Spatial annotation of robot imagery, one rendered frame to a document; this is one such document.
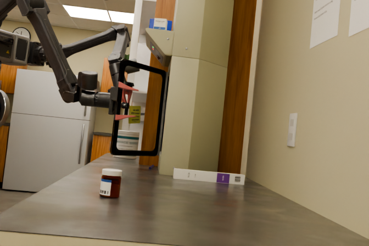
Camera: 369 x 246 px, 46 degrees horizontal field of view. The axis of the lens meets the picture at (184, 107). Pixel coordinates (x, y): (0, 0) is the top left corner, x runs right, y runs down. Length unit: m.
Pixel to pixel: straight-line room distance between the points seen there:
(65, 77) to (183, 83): 0.45
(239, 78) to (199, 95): 0.44
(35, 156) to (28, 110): 0.69
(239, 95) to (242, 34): 0.30
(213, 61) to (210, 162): 0.42
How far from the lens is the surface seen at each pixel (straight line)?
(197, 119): 1.75
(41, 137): 6.79
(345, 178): 1.15
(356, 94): 1.13
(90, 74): 1.60
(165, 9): 2.17
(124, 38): 2.27
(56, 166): 6.76
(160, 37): 1.76
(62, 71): 1.68
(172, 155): 1.72
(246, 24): 2.20
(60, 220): 0.81
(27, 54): 2.45
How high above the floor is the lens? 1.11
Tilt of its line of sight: 3 degrees up
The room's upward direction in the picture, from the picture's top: 6 degrees clockwise
